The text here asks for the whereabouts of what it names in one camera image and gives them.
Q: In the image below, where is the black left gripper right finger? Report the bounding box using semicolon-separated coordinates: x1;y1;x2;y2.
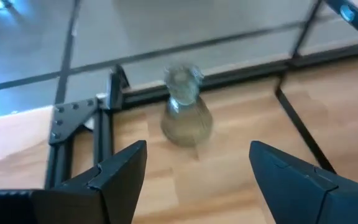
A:
249;140;358;224

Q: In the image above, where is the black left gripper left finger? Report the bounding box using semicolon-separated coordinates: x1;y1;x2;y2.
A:
30;139;148;224

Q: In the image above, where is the clear glass candle holder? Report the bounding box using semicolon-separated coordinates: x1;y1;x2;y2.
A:
160;62;214;149

